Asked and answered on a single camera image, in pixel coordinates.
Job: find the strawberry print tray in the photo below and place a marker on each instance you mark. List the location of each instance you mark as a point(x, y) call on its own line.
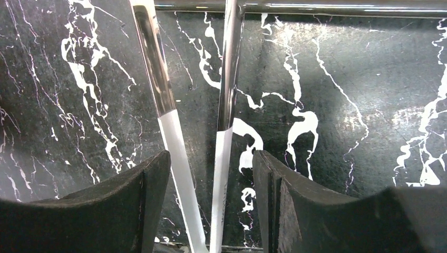
point(356, 8)

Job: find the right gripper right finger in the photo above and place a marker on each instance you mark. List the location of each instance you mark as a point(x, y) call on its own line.
point(297, 214)

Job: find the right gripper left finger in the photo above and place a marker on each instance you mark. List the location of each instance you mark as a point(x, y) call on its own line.
point(120, 214)

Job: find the metal tongs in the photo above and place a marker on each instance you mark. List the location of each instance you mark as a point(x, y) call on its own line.
point(153, 55)

